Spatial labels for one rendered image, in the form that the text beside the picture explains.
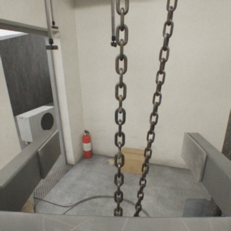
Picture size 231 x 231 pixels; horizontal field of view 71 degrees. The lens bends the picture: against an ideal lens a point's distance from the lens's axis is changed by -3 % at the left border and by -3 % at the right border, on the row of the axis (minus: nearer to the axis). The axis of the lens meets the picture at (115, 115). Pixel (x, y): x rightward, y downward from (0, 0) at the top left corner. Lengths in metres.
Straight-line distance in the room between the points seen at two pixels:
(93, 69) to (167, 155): 1.81
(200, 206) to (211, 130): 1.84
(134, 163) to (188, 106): 1.13
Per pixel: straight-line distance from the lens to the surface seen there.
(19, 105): 6.52
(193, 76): 2.46
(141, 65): 2.48
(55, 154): 0.16
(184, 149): 0.17
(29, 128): 3.70
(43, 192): 2.60
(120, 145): 0.26
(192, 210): 0.96
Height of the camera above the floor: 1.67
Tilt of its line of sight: 19 degrees down
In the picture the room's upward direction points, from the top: 1 degrees counter-clockwise
